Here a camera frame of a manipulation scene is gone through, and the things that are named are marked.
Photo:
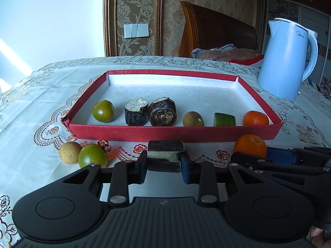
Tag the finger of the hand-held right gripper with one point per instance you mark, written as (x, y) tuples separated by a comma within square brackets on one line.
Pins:
[(271, 166), (281, 155)]

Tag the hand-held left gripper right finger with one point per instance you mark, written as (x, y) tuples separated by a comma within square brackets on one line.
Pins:
[(185, 169)]

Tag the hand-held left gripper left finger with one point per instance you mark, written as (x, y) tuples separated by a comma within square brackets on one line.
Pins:
[(141, 166)]

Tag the split sugarcane piece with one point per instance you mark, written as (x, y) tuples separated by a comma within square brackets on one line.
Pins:
[(165, 151)]

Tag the orange tangerine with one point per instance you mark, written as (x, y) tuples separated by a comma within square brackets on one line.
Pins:
[(249, 146), (255, 118)]

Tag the red cardboard box tray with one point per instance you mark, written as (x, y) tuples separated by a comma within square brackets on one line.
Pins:
[(168, 134)]

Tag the round sugarcane piece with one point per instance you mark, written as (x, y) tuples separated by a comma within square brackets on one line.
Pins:
[(135, 112)]

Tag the green cucumber piece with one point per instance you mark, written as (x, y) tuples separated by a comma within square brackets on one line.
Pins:
[(224, 120)]

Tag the person's right hand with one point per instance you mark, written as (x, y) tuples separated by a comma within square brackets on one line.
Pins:
[(316, 235)]

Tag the green tomato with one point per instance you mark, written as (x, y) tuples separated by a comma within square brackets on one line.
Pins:
[(103, 111), (92, 156)]

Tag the brown longan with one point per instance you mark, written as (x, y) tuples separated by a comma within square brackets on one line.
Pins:
[(193, 119), (69, 153)]

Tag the dark water chestnut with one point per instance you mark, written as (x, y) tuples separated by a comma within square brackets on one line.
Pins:
[(162, 112)]

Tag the light blue electric kettle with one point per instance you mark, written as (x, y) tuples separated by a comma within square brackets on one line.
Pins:
[(281, 62)]

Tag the red white blue striped cloth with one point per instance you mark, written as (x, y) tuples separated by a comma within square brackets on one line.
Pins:
[(248, 60)]

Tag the brown printed pillow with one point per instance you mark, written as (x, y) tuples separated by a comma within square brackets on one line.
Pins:
[(232, 54)]

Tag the light blue towel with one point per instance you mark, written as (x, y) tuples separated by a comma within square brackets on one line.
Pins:
[(199, 53)]

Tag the wooden bed headboard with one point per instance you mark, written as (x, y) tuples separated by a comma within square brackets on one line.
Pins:
[(217, 28)]

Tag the wardrobe with sliding doors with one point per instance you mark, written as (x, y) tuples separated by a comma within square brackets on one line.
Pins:
[(292, 2)]

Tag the gold framed wallpaper panel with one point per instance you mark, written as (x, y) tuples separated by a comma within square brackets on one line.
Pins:
[(134, 7)]

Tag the white wall light switch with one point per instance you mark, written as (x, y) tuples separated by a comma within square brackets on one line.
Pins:
[(136, 30)]

